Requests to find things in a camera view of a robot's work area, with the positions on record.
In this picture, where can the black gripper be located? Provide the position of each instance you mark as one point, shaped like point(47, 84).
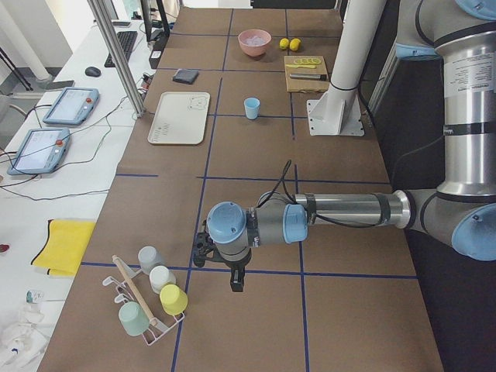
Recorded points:
point(235, 266)

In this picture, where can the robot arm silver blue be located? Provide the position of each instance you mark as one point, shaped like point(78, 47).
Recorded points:
point(460, 212)

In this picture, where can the yellow cup on rack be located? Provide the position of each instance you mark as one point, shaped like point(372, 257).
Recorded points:
point(173, 299)

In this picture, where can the white cup on rack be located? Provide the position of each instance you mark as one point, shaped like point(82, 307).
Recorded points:
point(159, 277)

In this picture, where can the grey cup on rack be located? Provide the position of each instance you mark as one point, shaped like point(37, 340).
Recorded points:
point(149, 257)

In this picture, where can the green cup on rack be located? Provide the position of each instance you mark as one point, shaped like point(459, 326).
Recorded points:
point(133, 318)

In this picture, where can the light blue plastic cup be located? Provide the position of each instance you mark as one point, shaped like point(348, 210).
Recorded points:
point(252, 107)

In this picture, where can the pink bowl of ice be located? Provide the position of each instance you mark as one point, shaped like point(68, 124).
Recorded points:
point(254, 42)

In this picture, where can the cream bear serving tray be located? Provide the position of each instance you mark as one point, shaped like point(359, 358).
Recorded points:
point(180, 118)

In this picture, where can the yellow folded towel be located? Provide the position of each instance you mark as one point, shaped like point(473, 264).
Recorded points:
point(66, 242)

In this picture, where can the folded grey cloth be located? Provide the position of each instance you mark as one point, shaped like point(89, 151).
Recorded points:
point(185, 76)

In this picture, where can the steel muddler black tip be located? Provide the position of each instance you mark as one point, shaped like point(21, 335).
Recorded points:
point(311, 77)

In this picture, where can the wooden cutting board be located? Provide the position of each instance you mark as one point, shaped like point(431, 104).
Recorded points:
point(294, 85)

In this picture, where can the white crumpled cloth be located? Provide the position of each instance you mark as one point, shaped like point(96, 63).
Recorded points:
point(22, 342)

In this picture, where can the lemon slices row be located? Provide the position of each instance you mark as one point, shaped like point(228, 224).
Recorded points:
point(310, 62)

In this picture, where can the teach pendant near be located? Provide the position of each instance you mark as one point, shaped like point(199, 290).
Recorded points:
point(40, 152)

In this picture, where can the teach pendant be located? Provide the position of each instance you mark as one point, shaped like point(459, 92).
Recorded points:
point(72, 107)
point(40, 152)

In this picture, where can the teach pendant far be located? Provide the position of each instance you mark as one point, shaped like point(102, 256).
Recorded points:
point(72, 107)

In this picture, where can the yellow lemon near bowl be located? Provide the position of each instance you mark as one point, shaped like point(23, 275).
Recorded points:
point(284, 44)

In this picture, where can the yellow lemon far one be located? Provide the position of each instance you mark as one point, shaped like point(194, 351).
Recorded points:
point(295, 44)

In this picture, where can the black computer mouse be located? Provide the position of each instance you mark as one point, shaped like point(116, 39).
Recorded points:
point(92, 72)

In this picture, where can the black keyboard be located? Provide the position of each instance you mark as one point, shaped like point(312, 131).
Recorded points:
point(127, 41)

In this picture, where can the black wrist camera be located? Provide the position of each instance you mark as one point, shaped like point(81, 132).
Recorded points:
point(203, 247)

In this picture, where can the white wire cup rack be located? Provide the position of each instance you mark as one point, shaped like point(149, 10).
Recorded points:
point(127, 291)

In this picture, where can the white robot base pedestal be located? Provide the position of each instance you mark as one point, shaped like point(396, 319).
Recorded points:
point(337, 112)

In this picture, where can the aluminium frame post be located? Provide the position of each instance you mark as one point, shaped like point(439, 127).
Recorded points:
point(107, 30)

